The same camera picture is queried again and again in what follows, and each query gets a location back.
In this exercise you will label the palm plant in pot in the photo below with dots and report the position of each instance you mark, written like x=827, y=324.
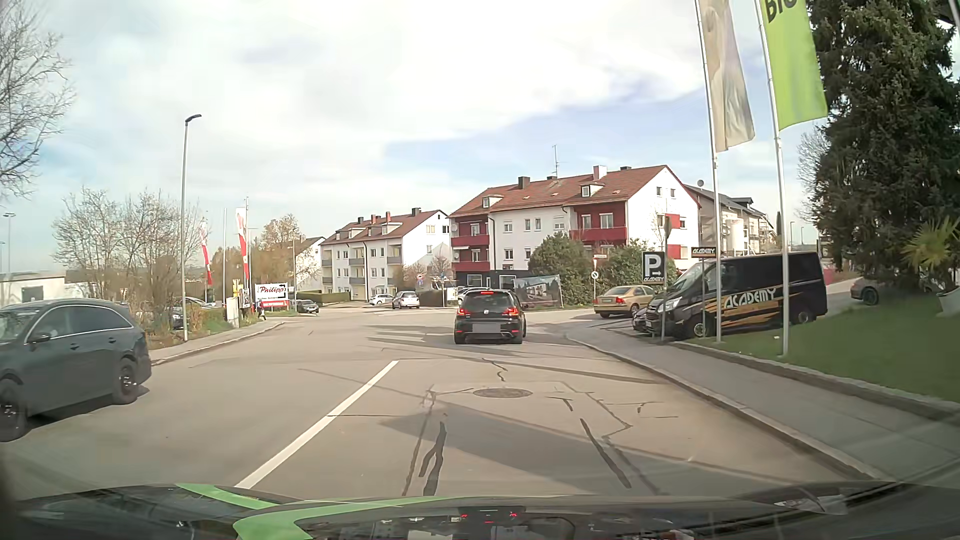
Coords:
x=936, y=255

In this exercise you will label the round road sign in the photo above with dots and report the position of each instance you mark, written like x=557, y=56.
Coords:
x=595, y=276

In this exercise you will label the parking sign on post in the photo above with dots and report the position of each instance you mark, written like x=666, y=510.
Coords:
x=653, y=268

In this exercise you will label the grey lamp post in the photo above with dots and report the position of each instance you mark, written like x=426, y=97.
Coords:
x=183, y=225

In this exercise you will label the dark parked car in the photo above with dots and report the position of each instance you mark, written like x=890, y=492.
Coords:
x=306, y=306

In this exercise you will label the white billboard sign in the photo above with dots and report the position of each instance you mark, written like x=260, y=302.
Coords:
x=271, y=294

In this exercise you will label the green flag on pole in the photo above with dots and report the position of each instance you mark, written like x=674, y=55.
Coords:
x=791, y=60

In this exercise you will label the beige flag on pole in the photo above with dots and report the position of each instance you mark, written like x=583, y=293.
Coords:
x=726, y=75

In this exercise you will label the banner on fence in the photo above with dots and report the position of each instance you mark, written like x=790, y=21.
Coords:
x=537, y=291

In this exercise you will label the white car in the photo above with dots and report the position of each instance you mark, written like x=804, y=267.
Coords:
x=406, y=300
x=381, y=299

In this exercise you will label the bare tree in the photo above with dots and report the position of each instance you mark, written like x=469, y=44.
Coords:
x=26, y=90

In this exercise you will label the grass lawn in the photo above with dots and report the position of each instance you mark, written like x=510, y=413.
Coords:
x=877, y=345

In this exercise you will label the dark grey estate car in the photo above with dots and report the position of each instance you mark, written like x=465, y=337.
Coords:
x=67, y=345

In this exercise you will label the black hatchback car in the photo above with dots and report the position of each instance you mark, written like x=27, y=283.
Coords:
x=489, y=315

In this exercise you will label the red and white flag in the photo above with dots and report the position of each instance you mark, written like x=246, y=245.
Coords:
x=242, y=240
x=205, y=255

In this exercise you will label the white low building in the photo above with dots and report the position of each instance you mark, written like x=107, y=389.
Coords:
x=34, y=286

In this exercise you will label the white and red apartment building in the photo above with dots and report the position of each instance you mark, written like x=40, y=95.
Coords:
x=577, y=221

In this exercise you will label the road markings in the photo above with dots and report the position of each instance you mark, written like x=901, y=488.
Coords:
x=330, y=416

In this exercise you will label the black van with lettering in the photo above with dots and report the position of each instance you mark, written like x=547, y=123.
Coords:
x=750, y=296

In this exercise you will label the large dark conifer tree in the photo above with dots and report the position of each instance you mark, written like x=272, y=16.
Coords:
x=885, y=135

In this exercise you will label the grey asphalt road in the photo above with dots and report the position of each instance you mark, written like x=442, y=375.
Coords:
x=525, y=420

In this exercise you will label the silver car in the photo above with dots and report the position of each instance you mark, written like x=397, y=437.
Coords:
x=874, y=289

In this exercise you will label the grey building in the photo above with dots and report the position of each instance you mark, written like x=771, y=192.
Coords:
x=731, y=221

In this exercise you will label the bare trees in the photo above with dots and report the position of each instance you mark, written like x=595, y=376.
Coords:
x=124, y=244

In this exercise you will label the car's own bonnet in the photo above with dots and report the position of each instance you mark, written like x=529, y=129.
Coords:
x=480, y=517

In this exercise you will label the green bush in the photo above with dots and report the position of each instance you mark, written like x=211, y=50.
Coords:
x=622, y=264
x=562, y=264

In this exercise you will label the autumn tree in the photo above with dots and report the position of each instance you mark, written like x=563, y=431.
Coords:
x=279, y=251

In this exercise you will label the grey pavement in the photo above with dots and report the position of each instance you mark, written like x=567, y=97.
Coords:
x=787, y=409
x=214, y=339

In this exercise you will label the gold saloon car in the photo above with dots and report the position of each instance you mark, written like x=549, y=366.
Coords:
x=622, y=300

